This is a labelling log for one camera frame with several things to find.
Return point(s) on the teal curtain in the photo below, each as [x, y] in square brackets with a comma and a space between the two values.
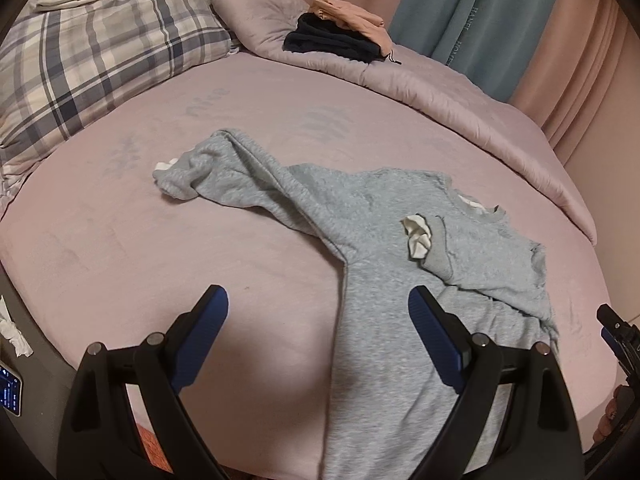
[480, 15]

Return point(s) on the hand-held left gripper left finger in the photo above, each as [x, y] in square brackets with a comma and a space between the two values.
[207, 310]

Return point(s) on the person's right hand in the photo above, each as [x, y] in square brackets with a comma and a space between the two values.
[609, 412]

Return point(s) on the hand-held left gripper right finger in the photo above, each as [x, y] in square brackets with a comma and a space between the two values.
[425, 312]

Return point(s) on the plaid pillow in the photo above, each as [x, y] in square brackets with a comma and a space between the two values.
[100, 60]

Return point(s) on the pink comforter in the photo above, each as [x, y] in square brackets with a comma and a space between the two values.
[400, 80]

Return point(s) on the peach garment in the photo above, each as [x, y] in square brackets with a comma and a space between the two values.
[350, 15]

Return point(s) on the white crumpled tissue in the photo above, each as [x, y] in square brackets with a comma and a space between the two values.
[15, 337]

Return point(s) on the smartphone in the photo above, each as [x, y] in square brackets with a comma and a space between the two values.
[10, 387]

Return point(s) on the pink curtain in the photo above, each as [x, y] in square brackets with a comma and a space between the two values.
[575, 60]

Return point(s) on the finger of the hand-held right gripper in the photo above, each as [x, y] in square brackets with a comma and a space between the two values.
[620, 332]

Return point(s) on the dark navy garment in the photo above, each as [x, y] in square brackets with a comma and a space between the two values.
[330, 40]

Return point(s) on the grey sweatshirt with white trim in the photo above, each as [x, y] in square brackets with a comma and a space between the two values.
[370, 240]

